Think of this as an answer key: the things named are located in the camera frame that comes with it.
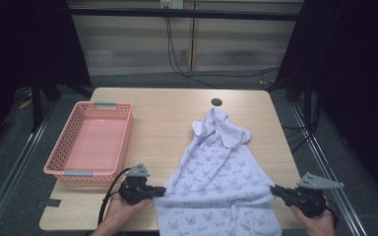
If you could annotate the white printed towel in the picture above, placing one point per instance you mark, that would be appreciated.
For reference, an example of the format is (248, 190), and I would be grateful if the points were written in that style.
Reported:
(223, 183)

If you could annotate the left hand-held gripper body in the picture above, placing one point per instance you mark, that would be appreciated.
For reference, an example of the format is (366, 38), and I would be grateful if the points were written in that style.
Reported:
(138, 193)

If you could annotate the white wall socket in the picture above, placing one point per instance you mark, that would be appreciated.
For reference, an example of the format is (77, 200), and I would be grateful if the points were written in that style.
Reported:
(172, 4)

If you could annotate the pink plastic basket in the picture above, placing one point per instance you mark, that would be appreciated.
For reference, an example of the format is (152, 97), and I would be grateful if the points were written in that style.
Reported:
(95, 144)

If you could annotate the black metal stand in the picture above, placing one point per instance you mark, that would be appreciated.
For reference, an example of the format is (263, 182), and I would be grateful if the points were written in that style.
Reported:
(36, 105)
(307, 101)

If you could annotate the person's right hand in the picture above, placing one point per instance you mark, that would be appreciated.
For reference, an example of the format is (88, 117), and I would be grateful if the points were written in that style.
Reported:
(318, 224)

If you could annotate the person's left hand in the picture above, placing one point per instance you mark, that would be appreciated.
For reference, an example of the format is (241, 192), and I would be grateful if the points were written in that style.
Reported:
(121, 213)

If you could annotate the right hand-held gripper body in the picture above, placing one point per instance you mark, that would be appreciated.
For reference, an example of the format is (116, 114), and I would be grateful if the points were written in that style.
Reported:
(308, 200)

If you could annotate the black horizontal bar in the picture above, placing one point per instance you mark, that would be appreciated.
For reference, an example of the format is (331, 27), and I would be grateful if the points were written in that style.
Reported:
(183, 14)

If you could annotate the black tape piece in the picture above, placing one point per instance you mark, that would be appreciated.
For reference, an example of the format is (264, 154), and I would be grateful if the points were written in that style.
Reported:
(50, 203)

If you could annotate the metal floor rail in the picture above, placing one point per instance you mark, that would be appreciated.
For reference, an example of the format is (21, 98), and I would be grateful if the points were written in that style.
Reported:
(325, 157)
(16, 167)

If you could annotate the black curtain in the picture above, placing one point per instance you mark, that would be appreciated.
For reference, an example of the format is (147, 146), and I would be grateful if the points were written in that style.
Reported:
(354, 82)
(19, 49)

